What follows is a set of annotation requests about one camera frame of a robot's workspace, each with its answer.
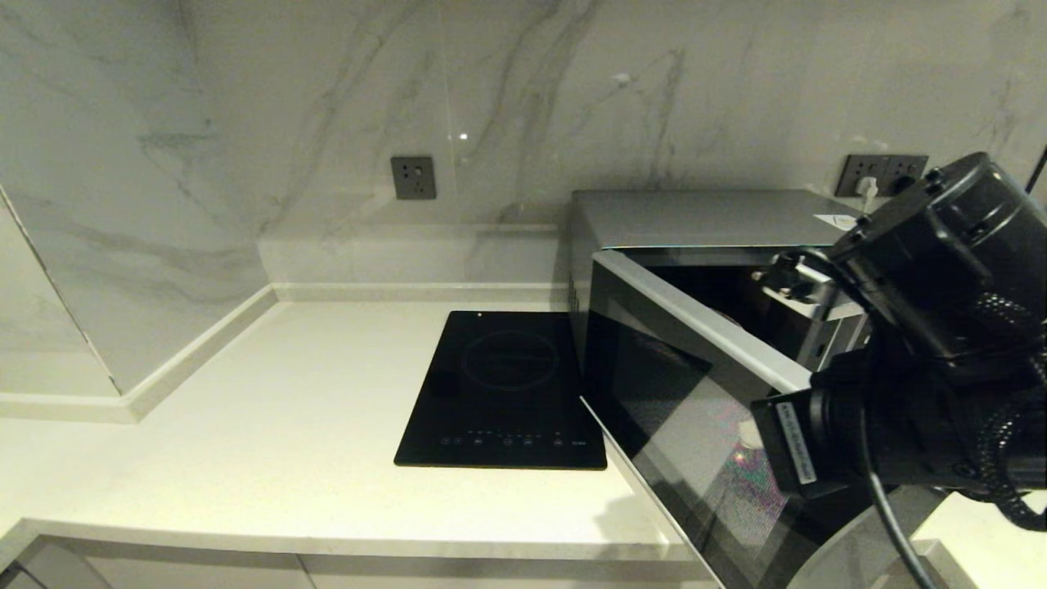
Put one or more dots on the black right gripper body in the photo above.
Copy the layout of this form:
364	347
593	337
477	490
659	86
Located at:
785	276

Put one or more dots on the black glass microwave door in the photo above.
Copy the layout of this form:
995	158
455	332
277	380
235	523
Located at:
671	409

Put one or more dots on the white paper label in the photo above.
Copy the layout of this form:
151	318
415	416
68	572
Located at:
836	222

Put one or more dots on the white power plug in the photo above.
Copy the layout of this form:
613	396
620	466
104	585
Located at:
867	191

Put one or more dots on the black power plug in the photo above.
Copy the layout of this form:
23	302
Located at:
905	185

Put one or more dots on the black induction cooktop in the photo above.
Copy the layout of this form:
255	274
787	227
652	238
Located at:
503	393

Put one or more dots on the grey cabinet front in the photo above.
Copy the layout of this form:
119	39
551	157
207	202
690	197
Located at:
164	573
491	577

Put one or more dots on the grey double wall socket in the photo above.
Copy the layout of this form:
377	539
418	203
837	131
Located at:
859	166

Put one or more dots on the grey single wall socket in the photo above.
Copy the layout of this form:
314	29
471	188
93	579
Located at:
413	178

